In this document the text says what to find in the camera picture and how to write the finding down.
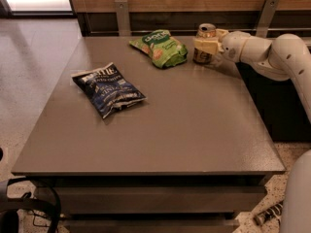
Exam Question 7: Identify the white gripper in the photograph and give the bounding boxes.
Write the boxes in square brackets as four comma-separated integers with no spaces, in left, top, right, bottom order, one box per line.
[193,29,251,63]

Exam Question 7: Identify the orange soda can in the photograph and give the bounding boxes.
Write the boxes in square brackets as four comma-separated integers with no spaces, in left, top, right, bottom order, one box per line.
[193,23,216,64]

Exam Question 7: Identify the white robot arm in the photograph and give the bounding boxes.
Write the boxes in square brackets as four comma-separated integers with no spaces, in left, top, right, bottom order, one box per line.
[193,28,311,233]

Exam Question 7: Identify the green rice chip bag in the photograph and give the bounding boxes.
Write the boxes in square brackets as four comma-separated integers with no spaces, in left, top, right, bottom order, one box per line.
[129,29,188,69]

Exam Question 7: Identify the blue kettle chip bag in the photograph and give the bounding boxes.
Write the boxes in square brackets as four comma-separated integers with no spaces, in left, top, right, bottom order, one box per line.
[71,63,146,119]

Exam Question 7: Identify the grey drawer cabinet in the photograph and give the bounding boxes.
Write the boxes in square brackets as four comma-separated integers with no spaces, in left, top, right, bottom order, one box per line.
[13,37,284,233]

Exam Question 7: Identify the white power strip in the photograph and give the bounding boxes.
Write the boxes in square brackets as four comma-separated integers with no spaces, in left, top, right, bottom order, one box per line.
[254,202,283,226]

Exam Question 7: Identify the right metal bracket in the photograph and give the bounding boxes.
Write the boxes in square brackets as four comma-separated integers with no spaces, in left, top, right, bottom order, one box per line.
[256,0,280,38]

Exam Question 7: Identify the metal bracket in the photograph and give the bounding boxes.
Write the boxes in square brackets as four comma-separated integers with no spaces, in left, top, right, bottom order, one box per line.
[256,0,280,38]
[115,0,131,36]

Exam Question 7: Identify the left metal bracket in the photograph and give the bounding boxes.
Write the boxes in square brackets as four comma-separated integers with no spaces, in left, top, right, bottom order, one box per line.
[115,0,131,36]

